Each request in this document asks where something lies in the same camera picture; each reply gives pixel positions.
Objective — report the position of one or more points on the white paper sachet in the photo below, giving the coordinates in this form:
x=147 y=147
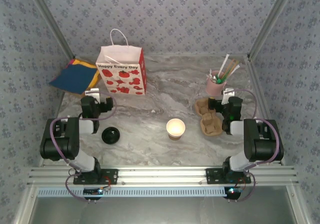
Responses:
x=212 y=77

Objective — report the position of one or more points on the aluminium frame post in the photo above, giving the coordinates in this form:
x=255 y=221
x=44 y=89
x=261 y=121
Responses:
x=51 y=21
x=271 y=21

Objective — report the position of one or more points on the brown pulp cup carrier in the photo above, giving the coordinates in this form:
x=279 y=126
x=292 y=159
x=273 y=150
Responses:
x=208 y=124
x=217 y=133

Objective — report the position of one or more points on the wooden stirrer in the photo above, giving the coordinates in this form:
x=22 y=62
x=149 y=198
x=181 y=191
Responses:
x=235 y=64
x=231 y=63

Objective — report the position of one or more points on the pink holder cup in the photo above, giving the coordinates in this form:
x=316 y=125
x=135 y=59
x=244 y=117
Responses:
x=213 y=89

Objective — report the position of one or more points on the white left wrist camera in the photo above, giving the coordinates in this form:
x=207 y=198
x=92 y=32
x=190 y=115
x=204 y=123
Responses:
x=92 y=92

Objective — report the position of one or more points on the pink paper napkin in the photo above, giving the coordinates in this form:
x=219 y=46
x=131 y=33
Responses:
x=70 y=62

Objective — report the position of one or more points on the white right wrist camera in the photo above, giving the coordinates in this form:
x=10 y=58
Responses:
x=228 y=92

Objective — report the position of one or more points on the white red printed paper bag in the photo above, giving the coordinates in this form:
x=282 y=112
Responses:
x=120 y=81

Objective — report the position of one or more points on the brown paper coffee cup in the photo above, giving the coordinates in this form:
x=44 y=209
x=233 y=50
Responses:
x=175 y=138
x=175 y=126

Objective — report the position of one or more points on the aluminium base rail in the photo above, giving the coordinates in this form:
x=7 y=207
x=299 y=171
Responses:
x=162 y=176

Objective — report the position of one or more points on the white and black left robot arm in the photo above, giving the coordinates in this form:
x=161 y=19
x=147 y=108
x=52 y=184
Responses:
x=60 y=139

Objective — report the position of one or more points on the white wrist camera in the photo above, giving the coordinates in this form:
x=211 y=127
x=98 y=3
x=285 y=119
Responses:
x=92 y=92
x=228 y=92

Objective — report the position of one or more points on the small circuit board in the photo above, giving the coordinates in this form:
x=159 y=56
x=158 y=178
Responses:
x=93 y=191
x=232 y=191

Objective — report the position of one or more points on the aluminium side rail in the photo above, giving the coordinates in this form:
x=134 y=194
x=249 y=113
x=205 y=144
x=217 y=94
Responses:
x=264 y=109
x=58 y=106

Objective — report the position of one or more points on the green plastic stir stick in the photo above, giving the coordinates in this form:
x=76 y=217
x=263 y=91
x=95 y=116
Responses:
x=225 y=74
x=218 y=80

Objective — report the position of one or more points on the yellow paper napkin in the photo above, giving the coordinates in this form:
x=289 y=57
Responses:
x=87 y=64

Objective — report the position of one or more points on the white wrapped straw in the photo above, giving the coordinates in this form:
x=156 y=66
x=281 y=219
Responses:
x=235 y=69
x=226 y=59

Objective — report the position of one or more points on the blue paper napkin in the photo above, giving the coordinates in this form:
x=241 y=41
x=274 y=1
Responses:
x=72 y=80

